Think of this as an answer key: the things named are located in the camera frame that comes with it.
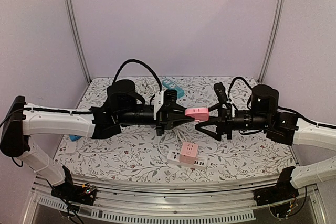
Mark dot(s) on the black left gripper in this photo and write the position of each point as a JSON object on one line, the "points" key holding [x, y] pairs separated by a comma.
{"points": [[163, 121]]}

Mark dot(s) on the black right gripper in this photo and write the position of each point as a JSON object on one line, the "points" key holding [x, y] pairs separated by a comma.
{"points": [[226, 122]]}

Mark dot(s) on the pink plug adapter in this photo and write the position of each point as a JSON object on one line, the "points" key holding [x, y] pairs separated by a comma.
{"points": [[198, 114]]}

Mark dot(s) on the light pink cube socket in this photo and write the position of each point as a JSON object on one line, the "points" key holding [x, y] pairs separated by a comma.
{"points": [[188, 153]]}

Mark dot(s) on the white power strip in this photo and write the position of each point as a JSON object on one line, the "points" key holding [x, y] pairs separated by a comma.
{"points": [[198, 162]]}

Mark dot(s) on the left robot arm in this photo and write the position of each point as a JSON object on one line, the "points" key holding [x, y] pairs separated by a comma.
{"points": [[123, 107]]}

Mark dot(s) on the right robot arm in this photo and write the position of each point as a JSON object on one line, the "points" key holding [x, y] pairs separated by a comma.
{"points": [[280, 125]]}

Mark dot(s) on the blue plug adapter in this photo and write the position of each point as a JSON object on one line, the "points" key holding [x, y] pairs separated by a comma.
{"points": [[74, 138]]}

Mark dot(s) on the white plug adapter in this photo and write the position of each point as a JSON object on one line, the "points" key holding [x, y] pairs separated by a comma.
{"points": [[71, 148]]}

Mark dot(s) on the teal power strip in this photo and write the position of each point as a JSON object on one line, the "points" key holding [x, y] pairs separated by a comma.
{"points": [[169, 84]]}

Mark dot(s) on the floral patterned table mat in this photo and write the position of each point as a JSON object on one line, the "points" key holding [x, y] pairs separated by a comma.
{"points": [[134, 156]]}

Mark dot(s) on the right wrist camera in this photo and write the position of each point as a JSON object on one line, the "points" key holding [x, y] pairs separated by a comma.
{"points": [[221, 95]]}

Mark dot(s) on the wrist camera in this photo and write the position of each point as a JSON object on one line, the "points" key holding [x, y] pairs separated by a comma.
{"points": [[158, 103], [221, 95]]}

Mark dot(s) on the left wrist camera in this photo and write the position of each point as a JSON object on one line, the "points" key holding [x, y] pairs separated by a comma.
{"points": [[158, 103]]}

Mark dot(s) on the aluminium front rail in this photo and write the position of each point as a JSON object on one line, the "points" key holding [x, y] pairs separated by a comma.
{"points": [[232, 201]]}

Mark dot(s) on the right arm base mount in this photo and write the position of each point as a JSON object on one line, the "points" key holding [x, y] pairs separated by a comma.
{"points": [[282, 190]]}

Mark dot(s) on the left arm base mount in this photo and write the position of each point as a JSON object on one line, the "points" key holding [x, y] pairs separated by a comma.
{"points": [[76, 192]]}

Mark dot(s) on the right aluminium frame post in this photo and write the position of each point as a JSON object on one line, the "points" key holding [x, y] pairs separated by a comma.
{"points": [[271, 41]]}

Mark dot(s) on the aluminium frame post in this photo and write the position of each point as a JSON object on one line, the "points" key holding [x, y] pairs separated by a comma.
{"points": [[77, 41], [271, 41]]}

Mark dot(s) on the left aluminium frame post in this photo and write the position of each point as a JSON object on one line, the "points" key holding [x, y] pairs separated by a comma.
{"points": [[77, 41]]}

